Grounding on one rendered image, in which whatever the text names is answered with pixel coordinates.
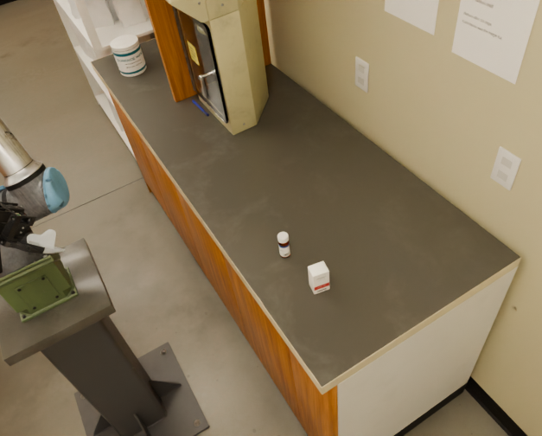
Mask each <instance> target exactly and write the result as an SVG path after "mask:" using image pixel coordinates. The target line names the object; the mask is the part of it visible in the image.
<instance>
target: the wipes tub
mask: <svg viewBox="0 0 542 436"><path fill-rule="evenodd" d="M110 46H111V48H112V52H113V54H114V57H115V60H116V62H117V64H118V68H119V71H120V73H121V74H122V75H123V76H126V77H132V76H137V75H139V74H141V73H143V72H144V71H145V69H146V68H147V67H146V63H145V60H144V57H143V52H142V49H141V47H140V44H139V41H138V39H137V37H136V36H135V35H121V36H119V37H117V38H115V39H114V40H112V41H111V43H110Z"/></svg>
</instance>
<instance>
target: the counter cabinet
mask: <svg viewBox="0 0 542 436"><path fill-rule="evenodd" d="M108 92H109V91H108ZM109 93H110V92H109ZM110 96H111V98H112V102H113V104H114V106H115V108H116V111H117V113H118V116H119V119H120V121H121V124H122V126H123V127H124V131H125V134H126V136H127V138H128V140H129V143H130V145H131V148H132V150H133V153H134V155H135V158H136V160H137V163H138V166H139V168H140V170H141V172H142V174H143V178H144V181H145V182H146V185H147V187H148V190H149V192H153V194H154V196H155V197H156V199H157V200H158V201H159V203H160V204H161V206H162V208H163V210H164V211H165V213H166V214H167V216H168V218H169V219H170V220H171V222H172V223H173V225H174V226H175V229H176V230H177V232H178V233H179V235H180V236H181V237H182V239H183V241H184V242H185V244H186V245H187V247H188V249H189V251H190V252H191V254H193V256H194V258H195V260H196V261H197V263H198V264H199V266H200V267H201V269H202V271H203V272H204V273H205V275H206V276H207V278H208V280H209V282H210V283H211V285H212V286H213V288H214V289H215V291H216V292H217V294H218V295H219V297H220V299H221V300H222V302H223V303H224V305H225V307H226V308H227V309H228V311H229V312H230V314H231V316H232V317H233V319H234V321H235V322H236V324H237V325H238V326H239V328H240V330H241V331H242V333H243V334H244V336H245V338H246V340H247V341H248V343H249V344H250V345H251V346H252V349H253V350H254V352H255V353H256V355H257V356H258V359H259V360H260V361H261V362H262V364H263V365H264V367H265V369H266V371H267V372H268V374H269V375H270V377H271V379H272V380H273V381H274V383H275V384H276V386H277V388H278V389H279V391H280V393H281V394H282V396H283V397H284V398H285V400H286V401H287V403H288V405H289V406H290V408H291V410H292V411H293V413H294V415H295V416H296V417H297V419H298V420H299V422H300V423H301V424H302V427H303V429H304V430H305V432H306V433H307V434H308V436H404V435H405V434H407V433H408V432H410V430H412V429H413V428H414V427H416V426H417V425H419V424H420V423H422V422H423V421H424V420H426V419H427V418H429V417H430V416H432V415H433V414H434V413H435V412H436V411H438V410H439V409H441V408H442V407H444V406H445V405H446V404H448V403H449V402H451V401H452V400H454V399H455V398H456V397H457V396H458V395H460V394H461V393H463V390H464V389H465V387H466V385H467V382H468V380H469V377H470V375H471V373H472V371H473V368H474V366H475V364H476V361H477V359H478V357H479V355H480V353H481V350H482V347H483V345H484V343H485V341H486V339H487V337H488V333H489V332H490V330H491V328H492V325H493V323H494V320H495V318H496V316H497V314H498V311H499V309H500V307H501V304H502V302H503V300H504V297H505V296H506V294H507V290H508V288H509V286H510V284H511V282H512V280H513V276H514V274H515V273H516V270H517V268H518V266H517V267H515V268H514V269H513V270H512V271H510V272H508V273H507V274H505V275H503V276H502V277H500V278H499V279H497V280H496V281H495V282H493V283H492V284H490V285H488V286H487V287H485V288H484V289H482V290H481V291H479V292H477V293H476V294H475V295H473V296H472V297H470V298H468V299H467V300H465V301H464V302H462V303H461V304H459V305H458V306H457V307H455V308H454V309H452V310H451V311H449V312H447V313H446V314H444V315H443V316H441V317H440V318H438V319H437V320H435V321H434V322H432V323H431V324H429V325H427V326H426V327H424V328H423V329H422V330H420V331H419V332H417V333H416V334H414V335H413V336H411V337H409V338H407V339H406V340H404V341H403V342H402V343H400V344H399V345H397V346H396V347H394V348H393V349H391V350H389V351H388V352H386V353H385V354H384V355H383V356H381V357H379V358H377V359H376V360H374V361H373V362H371V363H369V364H368V365H367V366H366V367H364V368H363V369H361V370H359V371H358V372H356V373H355V374H353V375H351V376H350V377H348V378H347V379H346V380H344V381H342V382H341V383H339V384H338V385H336V386H335V387H333V388H331V389H330V390H329V391H328V392H326V393H325V394H321V393H320V391H319V390H318V388H317V387H316V385H315V384H314V382H312V380H311V379H310V378H309V376H308V374H307V373H306V371H305V370H304V369H303V367H302V365H301V364H300V363H299V361H298V360H297V359H296V357H295V356H294V355H293V353H292V352H291V350H290V348H289V347H288V346H287V344H286V343H285V341H284V340H283V338H281V336H280V335H279V333H278V332H277V330H276V329H275V327H274V326H273V324H272V323H271V321H270V320H269V318H268V317H267V316H266V315H265V313H264V312H263V310H262V309H261V307H260V306H259V305H258V303H257V301H256V300H255V298H254V297H253V296H252V295H251V293H250V292H249V291H248V289H247V288H246V286H245V284H244V283H243V282H242V280H241V279H240V277H239V275H238V274H237V273H236V272H235V271H234V269H233V267H232V266H231V265H230V263H229V262H228V260H227V259H226V257H225V256H224V254H223V253H222V252H221V251H220V249H219V248H218V246H217V245H216V243H215V242H214V240H213V239H212V237H211V236H210V234H209V233H208V232H207V230H206V229H205V228H204V227H203V225H202V224H201V222H200V220H199V219H198V218H197V216H196V215H195V213H194V211H193V210H192V209H191V208H190V207H189V205H188V203H187V202H186V201H185V199H184V198H183V196H182V195H181V193H180V192H179V190H178V189H177V187H176V186H175V185H174V184H173V182H172V181H171V179H170V178H169V176H168V175H167V173H166V172H165V170H164V169H163V167H162V166H161V165H160V164H159V163H158V161H157V160H156V158H155V156H154V155H153V154H152V152H151V151H150V149H149V147H148V146H147V145H146V143H145V142H144V141H143V139H142V138H141V137H140V135H139V134H138V132H137V130H136V129H135V128H134V126H133V125H132V123H131V122H130V120H128V118H127V117H126V115H125V114H124V112H123V111H122V109H121V108H120V106H119V105H118V103H117V102H116V100H115V99H114V98H113V97H112V95H111V94H110Z"/></svg>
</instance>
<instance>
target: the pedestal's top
mask: <svg viewBox="0 0 542 436"><path fill-rule="evenodd" d="M63 248H64V249H65V251H64V252H62V253H59V255H60V257H61V261H62V264H63V266H64V268H66V267H68V268H69V270H70V273H71V275H72V277H73V282H74V283H75V286H76V289H77V292H78V294H79V296H77V297H75V298H72V299H70V300H68V301H67V302H65V303H63V304H61V305H58V306H56V307H55V308H53V309H51V310H49V311H46V312H44V313H42V314H41V315H39V316H37V317H34V318H32V319H30V320H29V321H27V322H25V323H23V322H22V320H21V317H20V313H19V312H18V313H16V312H15V310H14V309H13V308H12V307H11V306H10V305H9V304H8V303H7V302H6V301H5V300H4V298H3V297H2V296H1V295H0V346H1V351H2V355H3V360H4V361H5V362H6V363H8V364H9V365H10V366H12V365H14V364H16V363H18V362H20V361H21V360H23V359H25V358H27V357H29V356H32V355H33V354H35V353H37V352H39V351H41V350H43V349H46V348H47V347H48V346H50V345H52V344H54V343H57V342H59V341H60V340H62V339H64V338H66V337H69V336H71V335H72V334H74V333H75V332H77V331H79V330H82V329H84V328H86V327H87V326H89V325H91V324H94V323H96V322H98V321H99V320H101V319H103V318H104V317H107V316H109V315H111V314H112V313H114V312H116V310H115V308H114V305H113V303H112V300H111V298H110V296H109V293H108V291H107V290H106V287H105V283H104V281H103V279H102V277H101V275H100V273H99V269H98V267H97V265H96V263H95V260H94V258H93V256H92V253H91V251H90V248H89V246H88V245H87V243H86V241H85V239H84V238H82V239H80V240H77V241H75V242H73V243H71V244H69V245H67V246H65V247H63Z"/></svg>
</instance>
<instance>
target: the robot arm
mask: <svg viewBox="0 0 542 436"><path fill-rule="evenodd" d="M0 172H1V174H2V175H3V176H4V184H3V185H2V186H0V278H2V277H4V276H6V275H8V274H10V273H13V272H15V271H17V270H19V269H21V268H23V267H25V266H28V265H30V264H32V263H34V262H36V261H37V260H41V259H43V256H44V255H47V256H49V255H51V254H52V253H62V252H64V251H65V249H64V248H60V247H55V246H54V243H55V236H56V232H55V231H54V230H53V229H48V230H47V231H46V232H44V233H43V234H34V233H33V231H32V229H31V227H30V226H33V224H34V222H36V221H39V220H40V219H42V218H44V217H46V216H48V215H51V214H52V213H56V212H57V211H58V210H60V209H62V208H64V207H66V206H67V204H68V202H69V189H68V186H67V182H66V180H65V178H64V176H63V175H62V174H61V173H60V172H59V171H58V170H57V169H56V168H54V167H47V168H46V167H45V165H44V164H43V163H42V162H40V161H35V160H33V159H32V158H31V156H30V155H29V154H28V153H27V152H26V151H25V149H24V148H23V147H22V145H21V144H20V143H19V141H18V140H17V139H16V137H15V136H14V135H13V134H12V132H11V131H10V129H9V128H8V127H7V126H6V124H5V123H4V122H3V121H2V120H1V119H0Z"/></svg>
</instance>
